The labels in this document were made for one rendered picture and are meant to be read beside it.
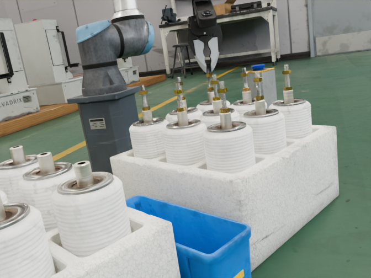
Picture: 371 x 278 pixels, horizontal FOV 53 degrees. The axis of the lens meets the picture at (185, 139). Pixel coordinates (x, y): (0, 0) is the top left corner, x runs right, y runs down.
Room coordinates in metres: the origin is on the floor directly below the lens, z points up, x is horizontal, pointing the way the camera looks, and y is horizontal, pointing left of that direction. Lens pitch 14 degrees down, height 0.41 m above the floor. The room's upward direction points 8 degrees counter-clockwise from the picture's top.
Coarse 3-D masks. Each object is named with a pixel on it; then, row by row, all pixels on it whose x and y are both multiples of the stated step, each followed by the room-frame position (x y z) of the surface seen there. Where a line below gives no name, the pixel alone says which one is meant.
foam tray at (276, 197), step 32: (320, 128) 0.86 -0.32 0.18; (128, 160) 0.82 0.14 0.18; (160, 160) 0.80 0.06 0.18; (256, 160) 0.72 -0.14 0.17; (288, 160) 0.70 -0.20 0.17; (320, 160) 0.80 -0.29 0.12; (128, 192) 0.83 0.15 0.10; (160, 192) 0.75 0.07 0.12; (192, 192) 0.68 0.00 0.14; (224, 192) 0.62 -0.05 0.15; (256, 192) 0.62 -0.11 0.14; (288, 192) 0.70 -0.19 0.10; (320, 192) 0.79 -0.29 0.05; (256, 224) 0.62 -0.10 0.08; (288, 224) 0.69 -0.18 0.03; (256, 256) 0.61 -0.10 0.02
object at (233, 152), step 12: (204, 132) 0.70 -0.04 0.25; (228, 132) 0.66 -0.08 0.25; (240, 132) 0.66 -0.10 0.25; (252, 132) 0.69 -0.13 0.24; (204, 144) 0.69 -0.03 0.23; (216, 144) 0.66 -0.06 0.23; (228, 144) 0.65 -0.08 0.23; (240, 144) 0.66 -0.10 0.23; (252, 144) 0.68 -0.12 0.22; (216, 156) 0.66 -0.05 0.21; (228, 156) 0.65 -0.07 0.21; (240, 156) 0.66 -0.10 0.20; (252, 156) 0.67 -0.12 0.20; (216, 168) 0.66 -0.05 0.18; (228, 168) 0.65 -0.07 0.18; (240, 168) 0.66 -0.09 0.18
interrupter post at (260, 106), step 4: (256, 100) 0.78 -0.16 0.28; (260, 100) 0.78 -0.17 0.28; (264, 100) 0.78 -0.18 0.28; (256, 104) 0.78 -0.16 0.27; (260, 104) 0.77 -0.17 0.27; (264, 104) 0.77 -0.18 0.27; (256, 108) 0.78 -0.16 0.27; (260, 108) 0.77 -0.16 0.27; (264, 108) 0.77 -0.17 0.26; (256, 112) 0.78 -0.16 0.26; (260, 112) 0.77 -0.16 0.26; (264, 112) 0.77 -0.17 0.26
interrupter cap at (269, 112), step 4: (248, 112) 0.81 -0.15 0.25; (252, 112) 0.80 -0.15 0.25; (268, 112) 0.79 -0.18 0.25; (272, 112) 0.77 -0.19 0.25; (276, 112) 0.76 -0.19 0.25; (244, 116) 0.77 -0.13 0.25; (248, 116) 0.76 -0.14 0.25; (252, 116) 0.75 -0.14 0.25; (256, 116) 0.75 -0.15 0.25; (260, 116) 0.75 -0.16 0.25; (264, 116) 0.74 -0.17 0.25; (268, 116) 0.74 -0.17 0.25
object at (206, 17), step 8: (200, 0) 1.02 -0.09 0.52; (208, 0) 1.02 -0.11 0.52; (200, 8) 0.98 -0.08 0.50; (208, 8) 0.98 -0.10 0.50; (200, 16) 0.95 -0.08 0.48; (208, 16) 0.94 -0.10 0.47; (216, 16) 0.94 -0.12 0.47; (200, 24) 0.95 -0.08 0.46; (208, 24) 0.94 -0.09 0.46; (216, 24) 0.95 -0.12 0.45
